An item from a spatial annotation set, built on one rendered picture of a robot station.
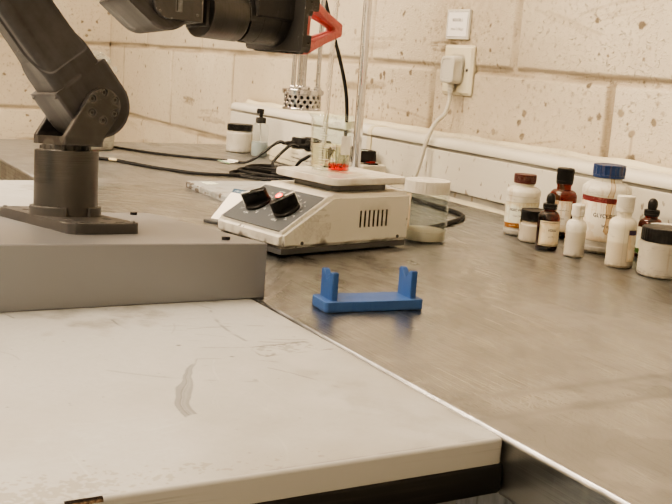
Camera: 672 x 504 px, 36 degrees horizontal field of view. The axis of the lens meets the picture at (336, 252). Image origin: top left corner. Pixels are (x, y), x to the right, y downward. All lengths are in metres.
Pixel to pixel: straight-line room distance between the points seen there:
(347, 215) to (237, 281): 0.29
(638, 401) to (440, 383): 0.14
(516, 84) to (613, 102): 0.22
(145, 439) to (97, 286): 0.31
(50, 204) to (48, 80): 0.12
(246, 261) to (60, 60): 0.27
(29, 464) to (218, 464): 0.10
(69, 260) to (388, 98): 1.23
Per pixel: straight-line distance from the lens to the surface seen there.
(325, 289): 0.93
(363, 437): 0.63
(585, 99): 1.59
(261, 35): 1.16
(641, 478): 0.63
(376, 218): 1.24
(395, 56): 2.02
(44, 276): 0.89
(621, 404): 0.75
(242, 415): 0.65
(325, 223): 1.19
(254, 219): 1.21
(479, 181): 1.71
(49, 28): 1.03
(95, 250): 0.89
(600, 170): 1.38
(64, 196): 1.04
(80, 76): 1.04
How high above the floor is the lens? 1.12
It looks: 10 degrees down
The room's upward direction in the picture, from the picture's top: 4 degrees clockwise
